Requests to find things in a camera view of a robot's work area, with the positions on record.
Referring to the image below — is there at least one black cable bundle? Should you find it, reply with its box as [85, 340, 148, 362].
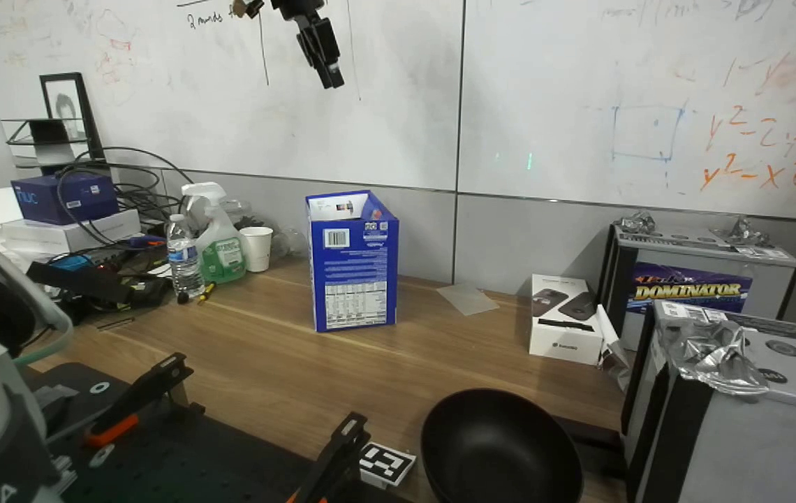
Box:
[53, 146, 197, 248]

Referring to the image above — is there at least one black clamp orange handle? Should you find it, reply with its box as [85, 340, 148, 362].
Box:
[285, 410, 375, 503]
[82, 350, 197, 452]

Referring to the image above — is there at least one grey battery with Dominator label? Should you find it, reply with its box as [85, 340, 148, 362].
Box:
[599, 220, 796, 340]

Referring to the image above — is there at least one clear water bottle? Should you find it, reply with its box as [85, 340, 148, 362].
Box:
[165, 213, 208, 305]

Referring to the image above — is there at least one small crumpled foil piece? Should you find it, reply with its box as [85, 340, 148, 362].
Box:
[712, 216, 780, 250]
[611, 210, 660, 239]

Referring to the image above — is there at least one large crumpled foil sheet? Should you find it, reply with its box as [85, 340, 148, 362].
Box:
[660, 298, 773, 399]

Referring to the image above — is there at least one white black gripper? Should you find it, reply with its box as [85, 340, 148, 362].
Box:
[269, 0, 346, 93]

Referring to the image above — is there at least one black metal stand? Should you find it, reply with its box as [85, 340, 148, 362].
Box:
[3, 115, 92, 174]

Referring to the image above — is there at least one black white tag marker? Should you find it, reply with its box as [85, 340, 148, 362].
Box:
[356, 442, 421, 494]

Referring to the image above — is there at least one white paper cup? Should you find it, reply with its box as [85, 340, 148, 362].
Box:
[237, 224, 278, 276]

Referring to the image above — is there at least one clear plastic sheet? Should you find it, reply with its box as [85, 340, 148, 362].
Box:
[435, 281, 504, 319]

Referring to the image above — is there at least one black device pile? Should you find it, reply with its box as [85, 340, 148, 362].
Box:
[25, 235, 177, 316]

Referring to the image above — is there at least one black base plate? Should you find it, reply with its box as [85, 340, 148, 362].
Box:
[28, 361, 363, 503]

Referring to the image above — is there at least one white phone box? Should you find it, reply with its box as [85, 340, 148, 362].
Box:
[526, 271, 624, 368]

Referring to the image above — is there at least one black picture frame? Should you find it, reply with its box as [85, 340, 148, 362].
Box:
[39, 69, 107, 167]

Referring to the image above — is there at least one flat white box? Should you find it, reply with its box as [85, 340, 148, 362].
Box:
[0, 207, 145, 260]

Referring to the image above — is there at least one small dark blue box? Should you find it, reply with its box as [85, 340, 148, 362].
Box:
[12, 167, 124, 227]

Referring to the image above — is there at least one black bowl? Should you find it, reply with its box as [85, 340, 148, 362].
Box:
[420, 386, 588, 503]

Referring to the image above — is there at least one blue cardboard box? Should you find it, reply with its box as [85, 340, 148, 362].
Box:
[304, 186, 402, 336]

